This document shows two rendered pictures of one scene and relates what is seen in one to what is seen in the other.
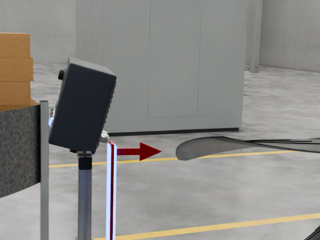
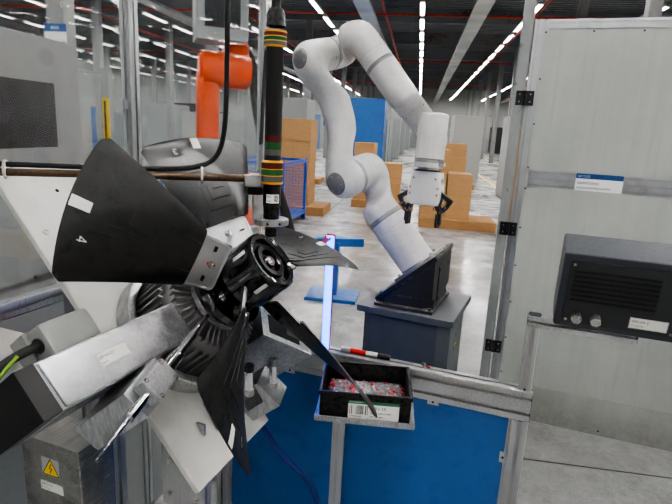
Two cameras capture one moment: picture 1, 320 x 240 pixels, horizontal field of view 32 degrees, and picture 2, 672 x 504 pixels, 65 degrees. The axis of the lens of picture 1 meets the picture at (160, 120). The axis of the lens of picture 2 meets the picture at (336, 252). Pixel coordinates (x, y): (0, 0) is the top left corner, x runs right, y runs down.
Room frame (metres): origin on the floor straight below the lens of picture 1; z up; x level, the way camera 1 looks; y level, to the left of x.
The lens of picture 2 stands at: (1.38, -1.13, 1.47)
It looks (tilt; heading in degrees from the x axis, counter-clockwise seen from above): 13 degrees down; 120
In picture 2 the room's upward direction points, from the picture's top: 3 degrees clockwise
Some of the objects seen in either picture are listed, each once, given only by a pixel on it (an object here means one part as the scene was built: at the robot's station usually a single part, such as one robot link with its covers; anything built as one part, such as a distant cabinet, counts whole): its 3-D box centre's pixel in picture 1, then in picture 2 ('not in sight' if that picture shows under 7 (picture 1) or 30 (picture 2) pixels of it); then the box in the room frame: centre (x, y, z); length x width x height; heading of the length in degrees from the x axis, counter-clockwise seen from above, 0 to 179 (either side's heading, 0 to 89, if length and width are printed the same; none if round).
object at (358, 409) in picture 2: not in sight; (365, 391); (0.87, -0.06, 0.85); 0.22 x 0.17 x 0.07; 26
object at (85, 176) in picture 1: (85, 197); (529, 351); (1.19, 0.16, 0.96); 0.03 x 0.03 x 0.20; 10
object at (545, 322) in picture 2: (83, 151); (580, 327); (1.30, 0.18, 1.04); 0.24 x 0.03 x 0.03; 10
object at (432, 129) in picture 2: not in sight; (432, 136); (0.82, 0.36, 1.46); 0.09 x 0.08 x 0.13; 103
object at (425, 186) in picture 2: not in sight; (426, 186); (0.82, 0.34, 1.32); 0.10 x 0.07 x 0.11; 1
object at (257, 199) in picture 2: not in sight; (266, 199); (0.73, -0.29, 1.32); 0.09 x 0.07 x 0.10; 45
